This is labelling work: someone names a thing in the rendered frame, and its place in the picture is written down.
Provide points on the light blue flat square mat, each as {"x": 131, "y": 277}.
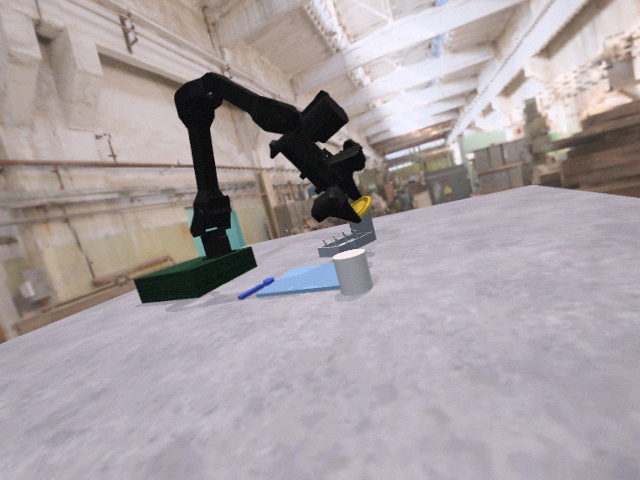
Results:
{"x": 303, "y": 280}

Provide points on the blue spoon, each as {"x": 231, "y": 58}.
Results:
{"x": 266, "y": 282}

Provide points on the grey cylinder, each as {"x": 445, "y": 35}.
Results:
{"x": 353, "y": 272}

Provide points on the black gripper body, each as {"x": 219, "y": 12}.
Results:
{"x": 333, "y": 197}

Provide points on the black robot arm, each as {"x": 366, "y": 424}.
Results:
{"x": 300, "y": 130}

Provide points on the yellow plate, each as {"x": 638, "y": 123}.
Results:
{"x": 361, "y": 206}

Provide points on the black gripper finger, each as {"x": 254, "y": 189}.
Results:
{"x": 347, "y": 212}
{"x": 348, "y": 185}

